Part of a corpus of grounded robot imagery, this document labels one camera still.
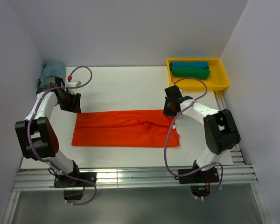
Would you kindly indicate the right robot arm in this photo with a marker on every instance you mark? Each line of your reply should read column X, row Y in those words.
column 220, row 130

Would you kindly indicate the green rolled t shirt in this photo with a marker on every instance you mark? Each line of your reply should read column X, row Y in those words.
column 194, row 72

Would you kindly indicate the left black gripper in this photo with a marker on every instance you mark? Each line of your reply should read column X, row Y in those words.
column 75, row 106

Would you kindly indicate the aluminium rail frame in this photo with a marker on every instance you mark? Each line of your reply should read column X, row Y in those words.
column 236, row 171

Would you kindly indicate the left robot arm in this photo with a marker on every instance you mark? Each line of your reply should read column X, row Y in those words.
column 35, row 134

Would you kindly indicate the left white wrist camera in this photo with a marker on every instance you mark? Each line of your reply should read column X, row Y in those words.
column 72, row 84

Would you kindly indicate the grey-blue crumpled t shirt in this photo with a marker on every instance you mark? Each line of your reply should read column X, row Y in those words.
column 52, row 68

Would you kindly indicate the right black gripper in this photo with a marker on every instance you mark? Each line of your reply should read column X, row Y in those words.
column 166, row 111

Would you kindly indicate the blue rolled t shirt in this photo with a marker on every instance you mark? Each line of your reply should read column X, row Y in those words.
column 200, row 65

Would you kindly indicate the orange t shirt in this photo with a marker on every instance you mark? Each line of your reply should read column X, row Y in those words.
column 134, row 128

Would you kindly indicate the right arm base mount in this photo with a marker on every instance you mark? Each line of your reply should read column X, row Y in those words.
column 204, row 179

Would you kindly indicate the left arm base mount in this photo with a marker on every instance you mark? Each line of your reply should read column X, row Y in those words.
column 73, row 190

